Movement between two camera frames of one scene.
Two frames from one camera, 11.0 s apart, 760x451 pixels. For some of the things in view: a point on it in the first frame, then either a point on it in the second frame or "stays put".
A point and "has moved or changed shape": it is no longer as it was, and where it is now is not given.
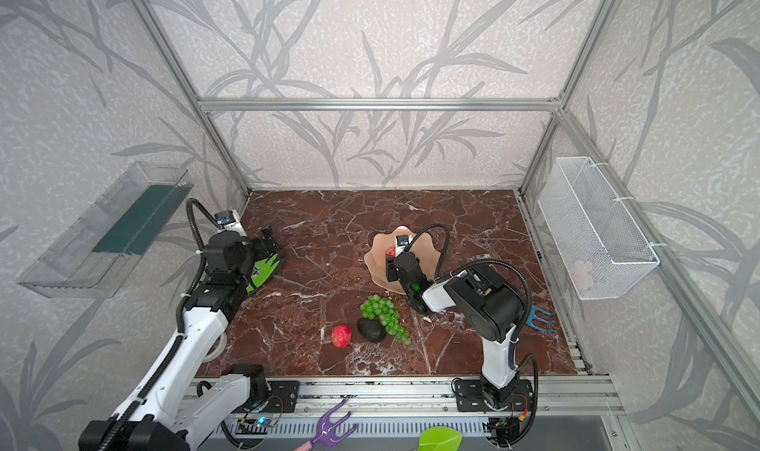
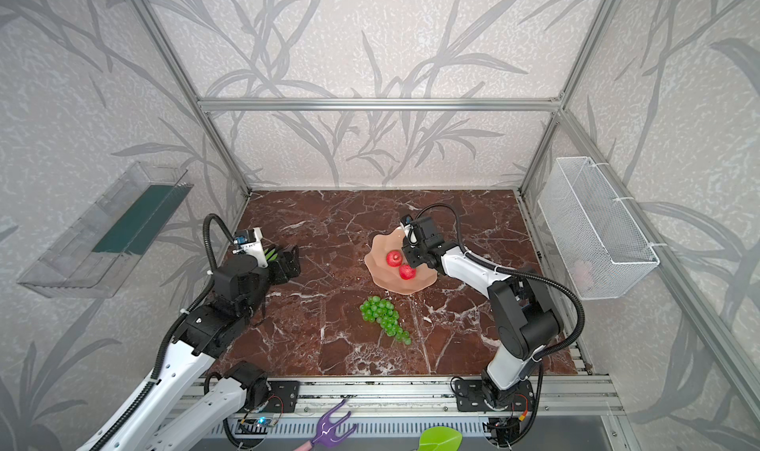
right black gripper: x=398 y=262 to x=415 y=255
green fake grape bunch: x=376 y=307 stays put
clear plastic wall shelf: x=91 y=259 stays put
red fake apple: x=341 y=335 has moved or changed shape
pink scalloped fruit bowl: x=376 y=255 stays put
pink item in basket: x=584 y=276 stays put
